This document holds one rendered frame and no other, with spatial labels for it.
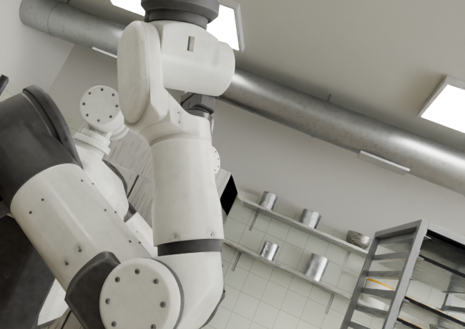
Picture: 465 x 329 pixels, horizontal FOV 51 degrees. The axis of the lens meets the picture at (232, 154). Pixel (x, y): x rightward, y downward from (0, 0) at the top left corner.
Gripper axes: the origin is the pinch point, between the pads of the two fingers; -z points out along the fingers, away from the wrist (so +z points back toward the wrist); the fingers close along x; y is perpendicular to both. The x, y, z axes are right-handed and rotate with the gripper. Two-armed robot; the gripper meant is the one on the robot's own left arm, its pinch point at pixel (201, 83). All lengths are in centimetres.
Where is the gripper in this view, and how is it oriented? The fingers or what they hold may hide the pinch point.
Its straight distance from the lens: 124.0
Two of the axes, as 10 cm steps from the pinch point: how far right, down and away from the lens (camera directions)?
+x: 6.0, -3.4, -7.2
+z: -0.8, 8.8, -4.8
